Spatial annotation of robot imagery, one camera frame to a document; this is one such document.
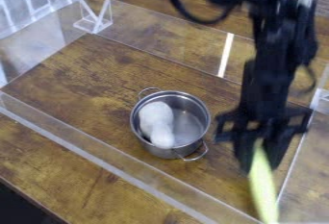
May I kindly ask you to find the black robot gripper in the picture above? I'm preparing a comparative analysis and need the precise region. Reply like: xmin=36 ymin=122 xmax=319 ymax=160
xmin=214 ymin=61 xmax=312 ymax=174

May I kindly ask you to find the stainless steel pot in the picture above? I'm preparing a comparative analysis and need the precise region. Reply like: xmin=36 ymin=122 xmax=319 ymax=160
xmin=130 ymin=87 xmax=212 ymax=162

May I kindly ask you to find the white cloth in pot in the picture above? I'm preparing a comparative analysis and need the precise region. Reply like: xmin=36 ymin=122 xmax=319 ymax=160
xmin=139 ymin=102 xmax=176 ymax=149

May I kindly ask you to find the clear acrylic triangle stand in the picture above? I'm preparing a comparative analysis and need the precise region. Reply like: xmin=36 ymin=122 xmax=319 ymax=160
xmin=74 ymin=0 xmax=114 ymax=34

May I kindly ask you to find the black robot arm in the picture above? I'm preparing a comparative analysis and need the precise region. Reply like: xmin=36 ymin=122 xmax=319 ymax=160
xmin=209 ymin=0 xmax=317 ymax=172

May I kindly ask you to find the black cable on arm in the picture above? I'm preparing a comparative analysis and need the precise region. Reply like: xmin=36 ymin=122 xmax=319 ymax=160
xmin=160 ymin=0 xmax=242 ymax=26

